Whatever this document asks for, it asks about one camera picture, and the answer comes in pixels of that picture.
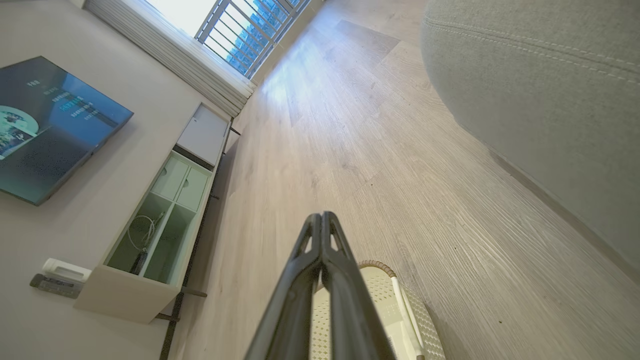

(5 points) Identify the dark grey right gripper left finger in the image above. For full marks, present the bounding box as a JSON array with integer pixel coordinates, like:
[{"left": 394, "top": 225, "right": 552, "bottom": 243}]
[{"left": 244, "top": 212, "right": 325, "bottom": 360}]

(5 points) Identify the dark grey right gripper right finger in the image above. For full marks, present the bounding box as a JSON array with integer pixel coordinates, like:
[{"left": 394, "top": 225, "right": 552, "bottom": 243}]
[{"left": 320, "top": 210, "right": 397, "bottom": 360}]

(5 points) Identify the beige perforated laundry basket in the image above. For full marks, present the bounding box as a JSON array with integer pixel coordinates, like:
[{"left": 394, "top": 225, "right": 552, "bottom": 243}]
[{"left": 308, "top": 259, "right": 447, "bottom": 360}]

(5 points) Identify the white television cabinet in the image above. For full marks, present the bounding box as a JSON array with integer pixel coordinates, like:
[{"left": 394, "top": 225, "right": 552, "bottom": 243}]
[{"left": 73, "top": 102, "right": 242, "bottom": 360}]

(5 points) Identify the small black object in cabinet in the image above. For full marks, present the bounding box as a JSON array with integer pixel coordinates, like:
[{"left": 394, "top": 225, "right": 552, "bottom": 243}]
[{"left": 130, "top": 249, "right": 150, "bottom": 276}]

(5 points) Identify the white pleated curtain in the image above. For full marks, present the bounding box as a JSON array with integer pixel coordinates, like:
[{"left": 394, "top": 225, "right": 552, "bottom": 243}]
[{"left": 83, "top": 0, "right": 259, "bottom": 119}]

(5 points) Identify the window with metal railing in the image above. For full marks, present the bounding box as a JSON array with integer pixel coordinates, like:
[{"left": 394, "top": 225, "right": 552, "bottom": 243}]
[{"left": 145, "top": 0, "right": 313, "bottom": 80}]

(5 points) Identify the grey fabric sofa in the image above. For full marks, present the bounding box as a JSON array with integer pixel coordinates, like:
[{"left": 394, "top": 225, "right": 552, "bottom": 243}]
[{"left": 420, "top": 0, "right": 640, "bottom": 287}]

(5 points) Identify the flat screen television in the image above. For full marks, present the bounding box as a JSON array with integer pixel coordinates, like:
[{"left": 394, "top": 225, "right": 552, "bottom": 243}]
[{"left": 0, "top": 55, "right": 135, "bottom": 207}]

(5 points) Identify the coiled white cable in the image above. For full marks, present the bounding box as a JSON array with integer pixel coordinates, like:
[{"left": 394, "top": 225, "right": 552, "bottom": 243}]
[{"left": 127, "top": 211, "right": 167, "bottom": 254}]

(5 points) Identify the grey flat wall device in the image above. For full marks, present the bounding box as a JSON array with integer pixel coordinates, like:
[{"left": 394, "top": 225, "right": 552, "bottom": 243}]
[{"left": 29, "top": 273, "right": 84, "bottom": 300}]

